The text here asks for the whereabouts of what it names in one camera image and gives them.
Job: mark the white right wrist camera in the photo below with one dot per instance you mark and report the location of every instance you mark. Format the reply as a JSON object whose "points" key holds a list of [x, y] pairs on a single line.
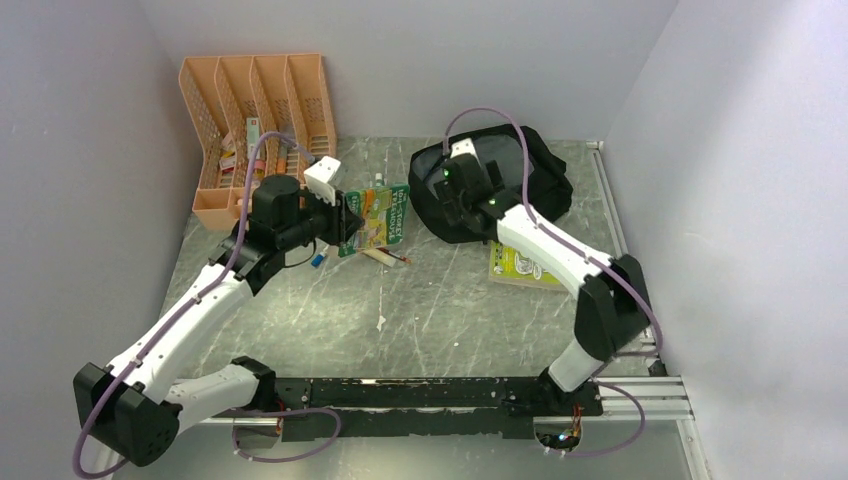
{"points": [[463, 147]]}

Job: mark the black student backpack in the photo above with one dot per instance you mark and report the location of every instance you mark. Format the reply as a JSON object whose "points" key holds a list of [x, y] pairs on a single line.
{"points": [[549, 190]]}

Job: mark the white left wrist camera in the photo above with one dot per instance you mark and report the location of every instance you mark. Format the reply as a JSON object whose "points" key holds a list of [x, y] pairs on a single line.
{"points": [[320, 179]]}

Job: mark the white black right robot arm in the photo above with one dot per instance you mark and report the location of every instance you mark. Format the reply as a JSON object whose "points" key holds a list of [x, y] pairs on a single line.
{"points": [[612, 308]]}

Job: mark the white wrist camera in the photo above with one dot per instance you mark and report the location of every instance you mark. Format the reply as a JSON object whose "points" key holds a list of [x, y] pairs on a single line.
{"points": [[320, 179], [463, 147]]}

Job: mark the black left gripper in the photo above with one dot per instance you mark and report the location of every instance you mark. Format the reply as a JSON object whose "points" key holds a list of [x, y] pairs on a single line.
{"points": [[342, 221]]}

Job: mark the tall white pink box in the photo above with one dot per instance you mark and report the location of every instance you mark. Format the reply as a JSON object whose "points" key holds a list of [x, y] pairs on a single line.
{"points": [[253, 133]]}

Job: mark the green treehouse book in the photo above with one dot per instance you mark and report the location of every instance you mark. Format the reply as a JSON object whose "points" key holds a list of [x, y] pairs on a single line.
{"points": [[383, 210]]}

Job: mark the aluminium side rail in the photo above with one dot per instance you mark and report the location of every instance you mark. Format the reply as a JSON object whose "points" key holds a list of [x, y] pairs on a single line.
{"points": [[652, 339]]}

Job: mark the peach plastic desk organizer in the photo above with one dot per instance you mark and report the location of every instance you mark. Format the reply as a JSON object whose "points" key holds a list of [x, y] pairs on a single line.
{"points": [[287, 92]]}

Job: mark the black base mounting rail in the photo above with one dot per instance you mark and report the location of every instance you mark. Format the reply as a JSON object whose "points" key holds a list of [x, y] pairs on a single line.
{"points": [[509, 407]]}

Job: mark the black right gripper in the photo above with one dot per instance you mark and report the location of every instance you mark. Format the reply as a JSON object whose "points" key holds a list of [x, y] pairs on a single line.
{"points": [[449, 201]]}

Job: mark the orange marker in organizer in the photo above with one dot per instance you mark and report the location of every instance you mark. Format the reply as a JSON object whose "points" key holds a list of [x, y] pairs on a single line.
{"points": [[282, 159]]}

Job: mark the lime green comic book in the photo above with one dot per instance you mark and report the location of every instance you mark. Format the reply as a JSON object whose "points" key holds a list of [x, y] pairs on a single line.
{"points": [[510, 267]]}

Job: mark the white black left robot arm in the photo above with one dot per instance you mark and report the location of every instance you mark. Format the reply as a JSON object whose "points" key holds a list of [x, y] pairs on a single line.
{"points": [[134, 405]]}

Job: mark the white blue marker pen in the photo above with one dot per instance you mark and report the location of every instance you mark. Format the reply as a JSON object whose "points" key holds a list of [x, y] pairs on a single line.
{"points": [[320, 257]]}

